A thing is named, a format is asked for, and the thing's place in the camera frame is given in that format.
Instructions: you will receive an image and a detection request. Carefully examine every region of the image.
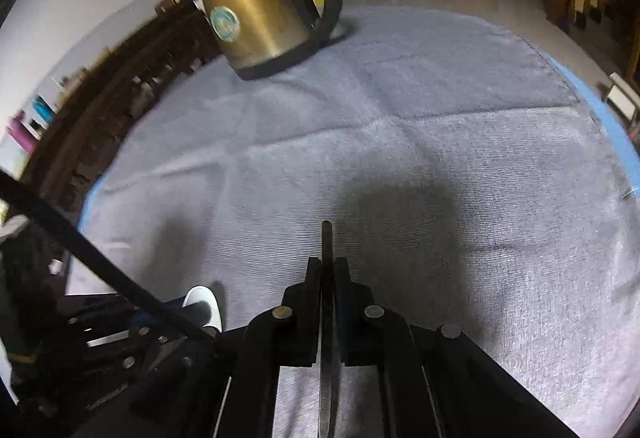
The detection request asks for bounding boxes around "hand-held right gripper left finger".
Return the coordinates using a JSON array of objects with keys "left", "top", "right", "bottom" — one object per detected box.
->
[{"left": 82, "top": 258, "right": 321, "bottom": 438}]

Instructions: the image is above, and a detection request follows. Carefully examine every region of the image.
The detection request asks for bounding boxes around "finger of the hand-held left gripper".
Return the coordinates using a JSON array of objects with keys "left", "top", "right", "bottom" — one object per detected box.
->
[
  {"left": 67, "top": 298, "right": 187, "bottom": 344},
  {"left": 90, "top": 335, "right": 198, "bottom": 376}
]

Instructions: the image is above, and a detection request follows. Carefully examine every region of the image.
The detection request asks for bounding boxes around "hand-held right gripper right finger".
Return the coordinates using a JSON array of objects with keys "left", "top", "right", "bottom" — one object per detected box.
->
[{"left": 336, "top": 258, "right": 576, "bottom": 438}]

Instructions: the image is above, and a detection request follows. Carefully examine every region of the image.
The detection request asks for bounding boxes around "white cup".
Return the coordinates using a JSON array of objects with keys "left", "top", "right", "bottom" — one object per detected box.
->
[{"left": 182, "top": 285, "right": 222, "bottom": 334}]

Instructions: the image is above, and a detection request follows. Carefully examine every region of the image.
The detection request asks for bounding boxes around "grey towel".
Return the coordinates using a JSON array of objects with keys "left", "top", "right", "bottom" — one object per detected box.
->
[{"left": 65, "top": 5, "right": 640, "bottom": 438}]

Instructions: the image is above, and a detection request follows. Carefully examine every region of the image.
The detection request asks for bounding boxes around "pink bottle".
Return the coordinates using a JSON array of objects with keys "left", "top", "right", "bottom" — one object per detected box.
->
[{"left": 10, "top": 113, "right": 38, "bottom": 154}]

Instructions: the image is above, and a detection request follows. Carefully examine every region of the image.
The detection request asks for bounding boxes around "blue box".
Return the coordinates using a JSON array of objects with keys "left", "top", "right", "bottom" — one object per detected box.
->
[{"left": 32, "top": 95, "right": 56, "bottom": 124}]

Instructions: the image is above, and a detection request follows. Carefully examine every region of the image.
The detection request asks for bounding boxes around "gold electric kettle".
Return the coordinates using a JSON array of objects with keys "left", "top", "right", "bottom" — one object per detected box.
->
[{"left": 192, "top": 0, "right": 346, "bottom": 81}]

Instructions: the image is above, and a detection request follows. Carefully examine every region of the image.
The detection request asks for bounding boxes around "blue table mat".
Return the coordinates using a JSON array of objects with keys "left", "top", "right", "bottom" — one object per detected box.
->
[{"left": 77, "top": 55, "right": 636, "bottom": 234}]

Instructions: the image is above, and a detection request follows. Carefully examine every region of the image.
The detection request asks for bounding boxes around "white stool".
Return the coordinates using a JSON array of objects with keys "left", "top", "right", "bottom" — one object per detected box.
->
[{"left": 605, "top": 72, "right": 640, "bottom": 129}]

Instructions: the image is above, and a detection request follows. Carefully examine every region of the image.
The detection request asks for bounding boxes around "black strap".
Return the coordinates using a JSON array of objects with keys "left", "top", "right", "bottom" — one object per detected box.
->
[{"left": 0, "top": 170, "right": 216, "bottom": 341}]

